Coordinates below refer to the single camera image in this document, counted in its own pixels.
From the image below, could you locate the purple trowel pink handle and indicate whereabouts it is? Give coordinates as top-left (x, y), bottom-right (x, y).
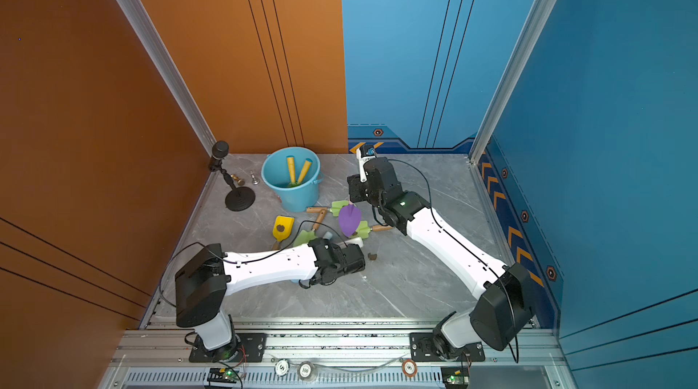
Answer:
top-left (338, 204), bottom-right (362, 237)

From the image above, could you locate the green trowel wooden handle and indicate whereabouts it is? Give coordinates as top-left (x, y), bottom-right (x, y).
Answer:
top-left (354, 221), bottom-right (392, 240)
top-left (293, 207), bottom-right (328, 246)

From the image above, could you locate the green trowel yellow blue handle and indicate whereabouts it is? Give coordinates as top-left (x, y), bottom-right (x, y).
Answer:
top-left (296, 159), bottom-right (313, 185)

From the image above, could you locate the lime trowel yellow handle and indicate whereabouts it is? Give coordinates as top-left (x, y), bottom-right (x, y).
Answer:
top-left (286, 156), bottom-right (297, 187)

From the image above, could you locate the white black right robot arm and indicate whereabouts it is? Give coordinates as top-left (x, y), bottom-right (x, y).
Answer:
top-left (347, 147), bottom-right (536, 361)

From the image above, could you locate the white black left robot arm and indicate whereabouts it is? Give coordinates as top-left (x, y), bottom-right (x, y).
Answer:
top-left (174, 238), bottom-right (365, 356)

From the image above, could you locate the light blue plastic bucket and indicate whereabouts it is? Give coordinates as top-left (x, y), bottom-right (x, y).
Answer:
top-left (261, 147), bottom-right (322, 213)

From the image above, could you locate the small brown chess piece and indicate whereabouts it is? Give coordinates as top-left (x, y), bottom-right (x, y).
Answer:
top-left (231, 174), bottom-right (245, 187)

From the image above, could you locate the black microphone on stand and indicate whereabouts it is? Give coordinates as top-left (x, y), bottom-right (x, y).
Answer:
top-left (208, 141), bottom-right (256, 212)

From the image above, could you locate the green trowel brown handle upper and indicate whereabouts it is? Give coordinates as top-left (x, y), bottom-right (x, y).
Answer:
top-left (305, 200), bottom-right (351, 217)

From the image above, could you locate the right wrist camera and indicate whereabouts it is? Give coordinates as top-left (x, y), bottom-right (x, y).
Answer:
top-left (354, 143), bottom-right (376, 183)

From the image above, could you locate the yellow trowel wooden handle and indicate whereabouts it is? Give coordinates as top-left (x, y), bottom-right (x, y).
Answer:
top-left (272, 216), bottom-right (296, 250)

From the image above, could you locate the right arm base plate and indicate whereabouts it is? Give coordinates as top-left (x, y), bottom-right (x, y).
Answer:
top-left (409, 332), bottom-right (485, 363)

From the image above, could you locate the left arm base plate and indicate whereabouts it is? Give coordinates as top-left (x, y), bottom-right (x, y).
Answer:
top-left (185, 332), bottom-right (267, 365)

